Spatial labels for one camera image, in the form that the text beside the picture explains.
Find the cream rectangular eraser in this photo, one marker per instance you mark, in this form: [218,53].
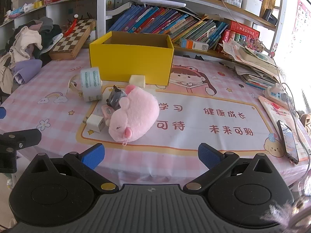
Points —
[137,80]

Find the red boxed book set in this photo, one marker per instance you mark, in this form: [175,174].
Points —
[243,30]

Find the stack of papers and books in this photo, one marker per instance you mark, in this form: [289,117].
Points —
[255,65]

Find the wooden chess board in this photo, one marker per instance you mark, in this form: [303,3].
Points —
[70,43]

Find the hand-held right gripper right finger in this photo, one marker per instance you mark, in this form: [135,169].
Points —
[209,155]

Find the beige garment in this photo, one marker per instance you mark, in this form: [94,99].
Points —
[4,75]

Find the small pink case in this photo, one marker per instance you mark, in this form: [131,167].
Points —
[107,111]

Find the pink booklet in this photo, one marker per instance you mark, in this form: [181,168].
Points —
[272,109]

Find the pink plush toy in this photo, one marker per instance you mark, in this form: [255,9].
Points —
[136,116]

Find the white charger plug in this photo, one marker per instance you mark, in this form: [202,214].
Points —
[94,123]

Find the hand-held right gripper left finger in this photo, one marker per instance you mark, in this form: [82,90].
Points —
[93,156]

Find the wall poster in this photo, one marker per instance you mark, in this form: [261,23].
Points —
[302,26]

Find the white garment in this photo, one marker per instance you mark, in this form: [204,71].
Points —
[24,42]

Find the red tassel ornament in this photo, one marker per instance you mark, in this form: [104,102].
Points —
[70,28]

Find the white storage bin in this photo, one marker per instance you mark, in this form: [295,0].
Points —
[251,4]

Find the white bookshelf frame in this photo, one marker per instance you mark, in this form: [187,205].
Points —
[102,17]

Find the dried flower bunch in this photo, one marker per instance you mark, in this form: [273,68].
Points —
[254,43]

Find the black smartphone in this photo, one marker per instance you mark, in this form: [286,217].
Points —
[288,140]

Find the pink checkered desktop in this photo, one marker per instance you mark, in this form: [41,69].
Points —
[60,126]

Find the dark clothes pile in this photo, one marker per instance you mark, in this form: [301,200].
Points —
[51,32]

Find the orange and white carton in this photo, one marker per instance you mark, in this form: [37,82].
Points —
[193,45]

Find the purple garment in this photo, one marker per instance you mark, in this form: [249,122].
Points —
[26,70]

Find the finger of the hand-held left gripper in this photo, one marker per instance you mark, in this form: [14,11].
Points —
[2,112]
[21,137]

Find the white power strip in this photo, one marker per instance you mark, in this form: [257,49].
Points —
[277,93]

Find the row of colourful books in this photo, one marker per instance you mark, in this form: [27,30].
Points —
[155,20]

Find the yellow cardboard box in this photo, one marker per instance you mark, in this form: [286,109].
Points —
[131,63]

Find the clear tape roll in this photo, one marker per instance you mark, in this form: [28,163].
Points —
[91,85]

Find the row of yellow books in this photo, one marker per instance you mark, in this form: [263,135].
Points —
[269,0]

